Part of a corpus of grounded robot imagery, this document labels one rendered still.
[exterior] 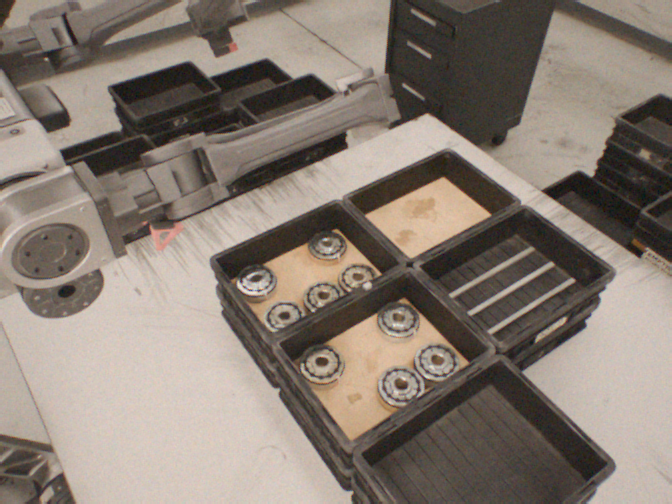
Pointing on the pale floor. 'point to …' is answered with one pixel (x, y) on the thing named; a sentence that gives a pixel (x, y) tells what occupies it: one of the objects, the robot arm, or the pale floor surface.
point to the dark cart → (465, 62)
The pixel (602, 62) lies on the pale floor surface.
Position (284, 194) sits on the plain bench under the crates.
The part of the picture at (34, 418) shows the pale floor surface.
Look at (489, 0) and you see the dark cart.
